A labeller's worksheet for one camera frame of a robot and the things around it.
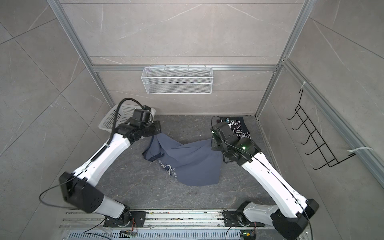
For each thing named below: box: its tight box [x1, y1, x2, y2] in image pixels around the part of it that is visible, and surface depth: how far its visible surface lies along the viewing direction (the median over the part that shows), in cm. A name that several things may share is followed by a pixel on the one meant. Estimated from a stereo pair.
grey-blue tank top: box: [142, 132, 223, 186], surface depth 84 cm
